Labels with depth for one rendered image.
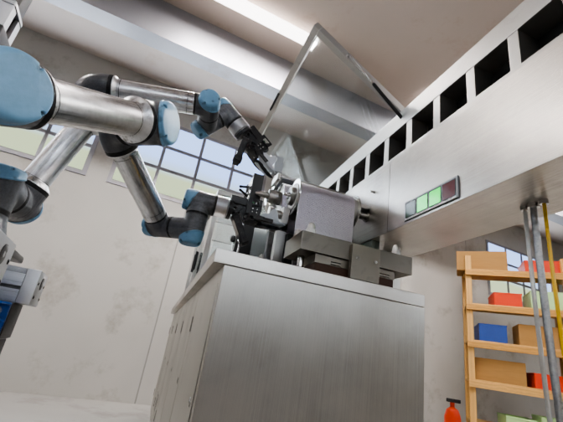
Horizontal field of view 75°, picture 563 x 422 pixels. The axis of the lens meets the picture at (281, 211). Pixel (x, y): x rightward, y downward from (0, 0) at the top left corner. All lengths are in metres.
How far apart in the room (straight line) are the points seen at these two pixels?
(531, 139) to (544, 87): 0.13
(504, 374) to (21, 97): 5.74
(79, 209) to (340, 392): 3.84
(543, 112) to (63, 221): 4.20
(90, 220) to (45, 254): 0.53
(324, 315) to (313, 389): 0.19
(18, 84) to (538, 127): 1.04
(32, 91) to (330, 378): 0.91
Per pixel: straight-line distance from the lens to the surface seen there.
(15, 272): 1.19
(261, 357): 1.01
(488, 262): 6.11
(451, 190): 1.19
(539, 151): 1.03
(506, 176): 1.07
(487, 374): 5.89
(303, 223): 1.38
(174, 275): 4.45
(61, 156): 1.44
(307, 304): 1.05
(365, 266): 1.20
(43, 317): 4.38
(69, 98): 0.82
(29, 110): 0.72
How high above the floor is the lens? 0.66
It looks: 21 degrees up
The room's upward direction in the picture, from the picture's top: 9 degrees clockwise
